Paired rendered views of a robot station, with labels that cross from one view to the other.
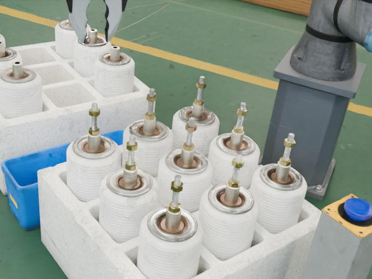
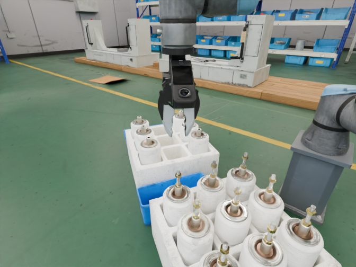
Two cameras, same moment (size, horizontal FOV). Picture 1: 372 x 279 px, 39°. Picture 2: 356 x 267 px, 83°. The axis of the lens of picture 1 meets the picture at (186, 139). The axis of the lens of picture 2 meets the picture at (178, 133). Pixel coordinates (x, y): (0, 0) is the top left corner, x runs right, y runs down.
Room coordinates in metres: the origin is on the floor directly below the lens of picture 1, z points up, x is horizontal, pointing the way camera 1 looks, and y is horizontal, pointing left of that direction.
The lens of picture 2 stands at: (0.33, 0.01, 0.70)
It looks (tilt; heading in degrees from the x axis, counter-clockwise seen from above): 28 degrees down; 19
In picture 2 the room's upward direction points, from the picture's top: straight up
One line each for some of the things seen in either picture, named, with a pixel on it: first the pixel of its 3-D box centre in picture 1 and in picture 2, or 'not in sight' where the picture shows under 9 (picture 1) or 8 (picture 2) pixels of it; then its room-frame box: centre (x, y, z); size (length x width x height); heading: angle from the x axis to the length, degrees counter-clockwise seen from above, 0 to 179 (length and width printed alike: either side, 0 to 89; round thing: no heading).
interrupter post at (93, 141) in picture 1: (94, 140); (178, 190); (0.76, 0.16, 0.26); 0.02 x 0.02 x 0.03
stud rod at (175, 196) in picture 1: (175, 197); (223, 255); (0.59, 0.00, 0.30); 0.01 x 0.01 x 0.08
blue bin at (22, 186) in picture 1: (77, 177); (174, 197); (0.92, 0.23, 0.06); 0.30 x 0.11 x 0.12; 130
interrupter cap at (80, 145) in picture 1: (93, 146); (178, 193); (0.76, 0.16, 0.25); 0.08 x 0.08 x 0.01
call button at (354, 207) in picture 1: (357, 211); not in sight; (0.59, -0.25, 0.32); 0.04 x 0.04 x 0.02
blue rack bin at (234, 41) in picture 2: not in sight; (238, 41); (5.97, 0.40, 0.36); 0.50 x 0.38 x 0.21; 159
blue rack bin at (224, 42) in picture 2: not in sight; (223, 40); (6.11, 0.80, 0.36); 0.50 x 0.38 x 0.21; 161
